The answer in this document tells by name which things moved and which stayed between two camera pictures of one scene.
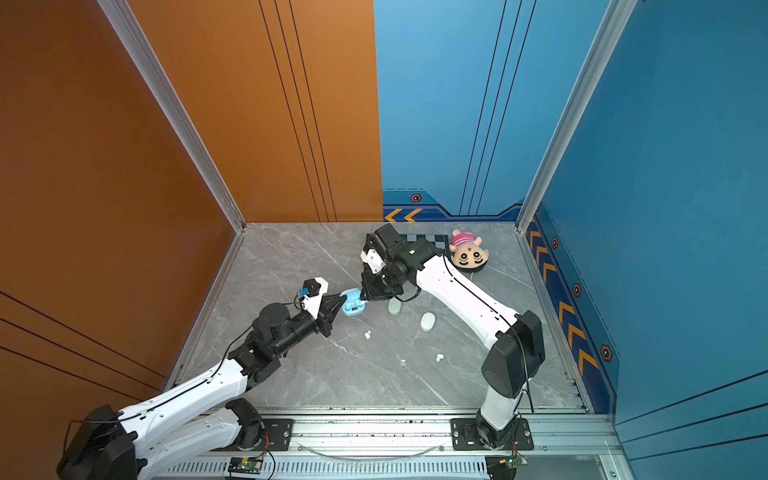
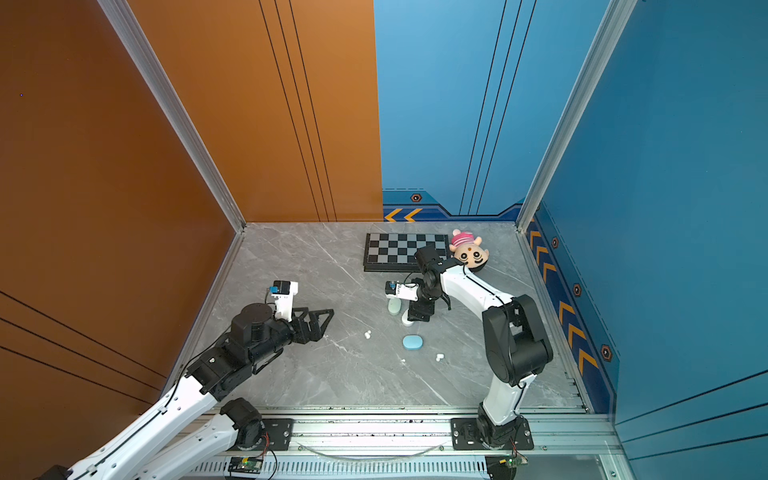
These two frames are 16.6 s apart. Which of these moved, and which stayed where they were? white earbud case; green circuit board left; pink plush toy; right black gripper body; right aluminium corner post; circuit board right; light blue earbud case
Moved: right black gripper body; white earbud case; light blue earbud case
Stayed: circuit board right; pink plush toy; right aluminium corner post; green circuit board left
